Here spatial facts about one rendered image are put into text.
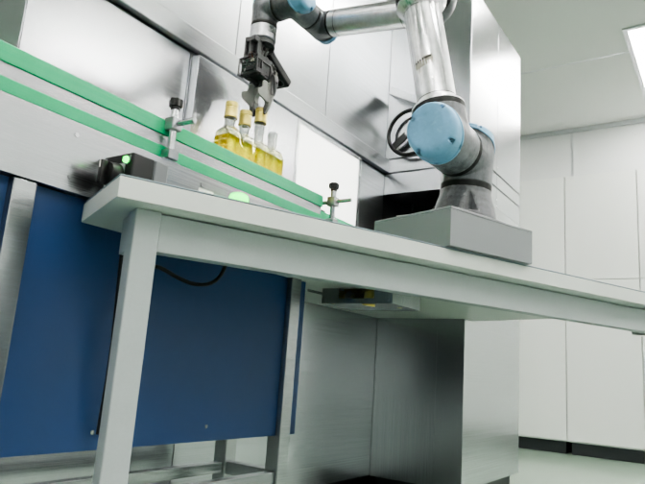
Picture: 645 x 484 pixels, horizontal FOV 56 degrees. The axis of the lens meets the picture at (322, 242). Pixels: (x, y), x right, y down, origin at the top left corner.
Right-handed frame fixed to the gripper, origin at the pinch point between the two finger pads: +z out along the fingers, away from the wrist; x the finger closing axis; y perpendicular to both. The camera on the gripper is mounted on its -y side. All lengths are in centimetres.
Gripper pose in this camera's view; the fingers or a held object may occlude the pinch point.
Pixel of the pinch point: (261, 111)
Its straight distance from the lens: 175.8
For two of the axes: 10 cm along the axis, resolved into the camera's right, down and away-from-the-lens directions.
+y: -5.7, -2.0, -7.9
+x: 8.2, -0.6, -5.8
